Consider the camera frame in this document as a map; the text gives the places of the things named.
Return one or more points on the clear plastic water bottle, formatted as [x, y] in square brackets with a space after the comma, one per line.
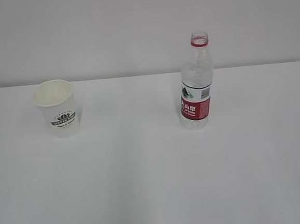
[196, 82]

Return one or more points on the white paper cup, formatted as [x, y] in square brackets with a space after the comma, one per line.
[55, 100]

